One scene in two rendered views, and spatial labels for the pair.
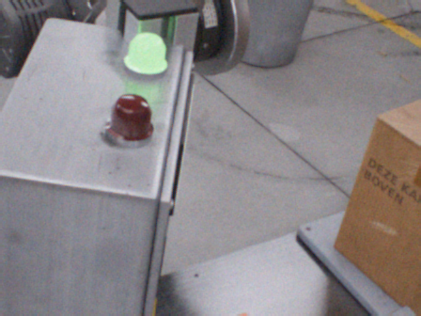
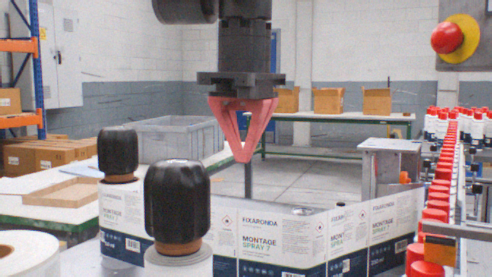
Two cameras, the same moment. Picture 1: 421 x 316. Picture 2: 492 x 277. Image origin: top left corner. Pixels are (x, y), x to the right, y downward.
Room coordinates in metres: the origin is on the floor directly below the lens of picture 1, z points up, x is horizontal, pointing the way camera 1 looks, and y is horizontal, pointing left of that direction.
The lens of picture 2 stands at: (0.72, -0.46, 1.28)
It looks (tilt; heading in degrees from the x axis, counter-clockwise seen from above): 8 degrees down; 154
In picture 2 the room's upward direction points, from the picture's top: straight up
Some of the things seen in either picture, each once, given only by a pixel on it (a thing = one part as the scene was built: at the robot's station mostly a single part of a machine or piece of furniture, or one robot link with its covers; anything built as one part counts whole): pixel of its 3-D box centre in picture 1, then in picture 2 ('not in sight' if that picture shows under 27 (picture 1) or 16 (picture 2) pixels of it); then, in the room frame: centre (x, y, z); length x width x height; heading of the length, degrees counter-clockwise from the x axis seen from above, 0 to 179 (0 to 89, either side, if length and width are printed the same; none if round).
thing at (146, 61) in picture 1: (147, 53); not in sight; (0.42, 0.05, 1.49); 0.03 x 0.03 x 0.02
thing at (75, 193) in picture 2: not in sight; (77, 190); (-1.15, -0.31, 0.82); 0.34 x 0.24 x 0.03; 140
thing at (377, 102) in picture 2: not in sight; (379, 100); (-3.73, 3.66, 0.97); 0.48 x 0.47 x 0.37; 136
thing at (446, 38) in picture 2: not in sight; (448, 38); (0.34, 0.00, 1.33); 0.04 x 0.03 x 0.04; 3
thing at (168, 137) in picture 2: not in sight; (178, 138); (-1.82, 0.33, 0.91); 0.60 x 0.40 x 0.22; 137
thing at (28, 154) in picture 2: not in sight; (54, 172); (-4.03, -0.29, 0.32); 1.20 x 0.83 x 0.64; 43
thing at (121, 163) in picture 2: not in sight; (120, 194); (-0.20, -0.30, 1.04); 0.09 x 0.09 x 0.29
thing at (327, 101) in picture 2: not in sight; (328, 100); (-4.17, 3.18, 0.96); 0.43 x 0.42 x 0.37; 41
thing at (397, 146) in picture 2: not in sight; (391, 144); (0.04, 0.21, 1.14); 0.14 x 0.11 x 0.01; 128
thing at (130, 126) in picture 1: (131, 117); not in sight; (0.35, 0.05, 1.49); 0.03 x 0.03 x 0.02
